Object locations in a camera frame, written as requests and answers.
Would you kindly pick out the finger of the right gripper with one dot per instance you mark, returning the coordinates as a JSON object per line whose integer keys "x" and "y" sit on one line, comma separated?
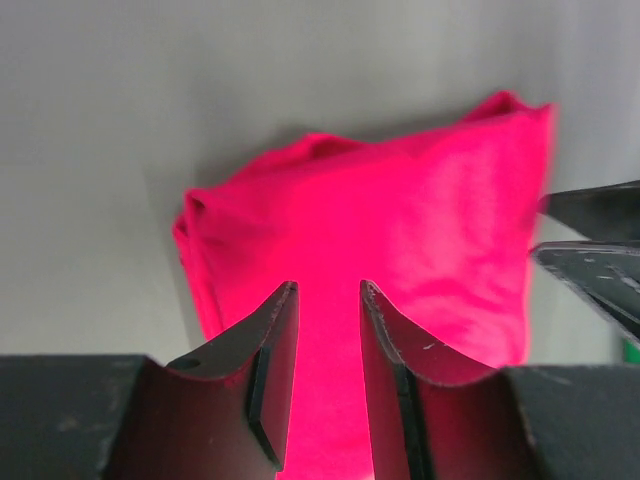
{"x": 607, "y": 213}
{"x": 605, "y": 275}

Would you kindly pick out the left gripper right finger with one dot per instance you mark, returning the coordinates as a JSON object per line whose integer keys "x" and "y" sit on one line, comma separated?
{"x": 435, "y": 413}

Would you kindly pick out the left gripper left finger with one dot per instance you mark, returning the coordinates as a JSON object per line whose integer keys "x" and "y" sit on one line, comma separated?
{"x": 220, "y": 411}

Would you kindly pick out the red t shirt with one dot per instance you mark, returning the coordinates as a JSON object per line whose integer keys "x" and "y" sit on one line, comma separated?
{"x": 441, "y": 221}

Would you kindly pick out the green plastic tray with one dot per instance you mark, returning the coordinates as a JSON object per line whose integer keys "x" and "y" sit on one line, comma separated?
{"x": 631, "y": 353}

